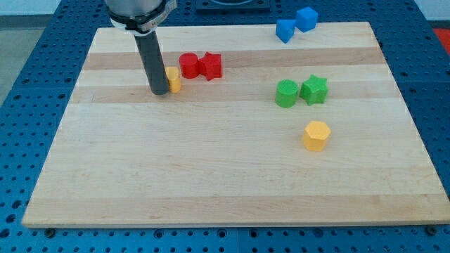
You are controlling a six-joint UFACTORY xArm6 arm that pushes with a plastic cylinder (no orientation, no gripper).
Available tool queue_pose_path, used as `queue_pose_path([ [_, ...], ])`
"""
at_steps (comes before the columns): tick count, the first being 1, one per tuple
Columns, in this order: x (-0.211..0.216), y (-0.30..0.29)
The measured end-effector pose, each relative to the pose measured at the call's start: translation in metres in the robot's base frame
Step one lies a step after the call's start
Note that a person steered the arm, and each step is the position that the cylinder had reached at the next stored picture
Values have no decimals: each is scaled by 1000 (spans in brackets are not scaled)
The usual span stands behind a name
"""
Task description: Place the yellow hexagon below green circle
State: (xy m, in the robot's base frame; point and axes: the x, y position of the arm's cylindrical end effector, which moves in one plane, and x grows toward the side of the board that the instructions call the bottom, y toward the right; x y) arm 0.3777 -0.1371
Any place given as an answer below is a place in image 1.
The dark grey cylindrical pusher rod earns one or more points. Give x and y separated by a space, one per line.
151 57

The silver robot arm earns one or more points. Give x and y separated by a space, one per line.
141 18

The yellow hexagon block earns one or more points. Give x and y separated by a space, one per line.
316 135

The yellow block behind rod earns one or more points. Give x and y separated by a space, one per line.
173 77

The red cylinder block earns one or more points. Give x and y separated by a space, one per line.
189 65

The red star block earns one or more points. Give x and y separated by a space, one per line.
210 66

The blue triangle block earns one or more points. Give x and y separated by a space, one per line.
285 29

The wooden board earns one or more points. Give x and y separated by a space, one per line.
222 153

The green cylinder block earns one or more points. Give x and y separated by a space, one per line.
286 93

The blue cube block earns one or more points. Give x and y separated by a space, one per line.
306 19

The green star block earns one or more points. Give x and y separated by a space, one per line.
314 90

